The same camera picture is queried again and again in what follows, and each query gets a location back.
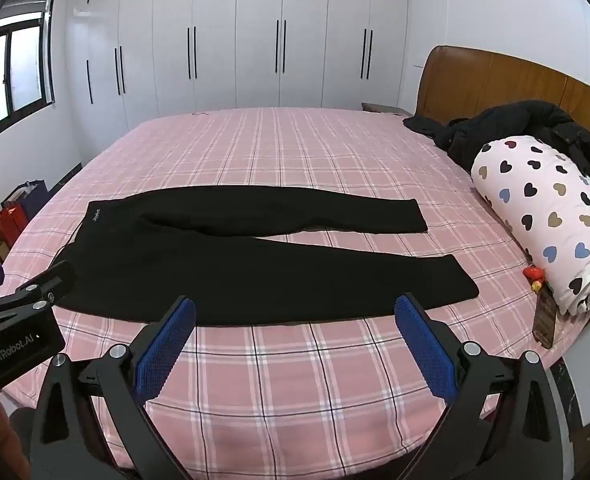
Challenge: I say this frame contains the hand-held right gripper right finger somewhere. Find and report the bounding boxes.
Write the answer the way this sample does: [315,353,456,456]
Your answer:
[394,291,573,480]

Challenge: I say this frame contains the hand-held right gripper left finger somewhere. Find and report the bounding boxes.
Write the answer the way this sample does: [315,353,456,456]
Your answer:
[30,295,197,480]

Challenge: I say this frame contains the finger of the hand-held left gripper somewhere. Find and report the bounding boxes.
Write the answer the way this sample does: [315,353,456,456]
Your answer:
[0,260,79,344]

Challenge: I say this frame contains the black pants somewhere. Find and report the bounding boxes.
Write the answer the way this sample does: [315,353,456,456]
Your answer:
[50,185,480,327]

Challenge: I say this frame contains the red shopping bag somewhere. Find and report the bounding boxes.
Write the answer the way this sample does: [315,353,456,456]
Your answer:
[0,205,28,256]

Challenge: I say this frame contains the dark blue shopping bag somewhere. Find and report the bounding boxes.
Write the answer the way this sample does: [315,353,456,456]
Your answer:
[2,180,51,231]

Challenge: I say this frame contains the dark clothing tag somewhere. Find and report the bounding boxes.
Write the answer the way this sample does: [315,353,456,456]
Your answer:
[531,290,560,350]

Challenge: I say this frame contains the small red toy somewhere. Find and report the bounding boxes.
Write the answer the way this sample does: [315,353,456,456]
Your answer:
[522,265,544,293]

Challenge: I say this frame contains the heart print rolled quilt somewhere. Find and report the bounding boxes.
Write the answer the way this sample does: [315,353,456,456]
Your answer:
[470,135,590,317]

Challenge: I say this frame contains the black framed window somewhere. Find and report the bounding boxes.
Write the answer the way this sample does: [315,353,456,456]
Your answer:
[0,0,58,151]

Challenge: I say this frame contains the bed with pink plaid sheet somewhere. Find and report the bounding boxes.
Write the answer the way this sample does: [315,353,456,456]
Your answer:
[0,106,568,480]

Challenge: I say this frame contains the black jacket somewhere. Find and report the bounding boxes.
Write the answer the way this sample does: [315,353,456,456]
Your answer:
[402,100,590,196]

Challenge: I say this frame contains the brown nightstand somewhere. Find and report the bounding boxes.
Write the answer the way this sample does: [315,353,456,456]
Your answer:
[361,102,411,117]

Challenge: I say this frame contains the wooden headboard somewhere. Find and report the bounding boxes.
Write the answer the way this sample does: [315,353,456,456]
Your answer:
[415,45,590,171]

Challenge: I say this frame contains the white wardrobe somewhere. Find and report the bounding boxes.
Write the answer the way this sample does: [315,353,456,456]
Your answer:
[68,0,411,133]

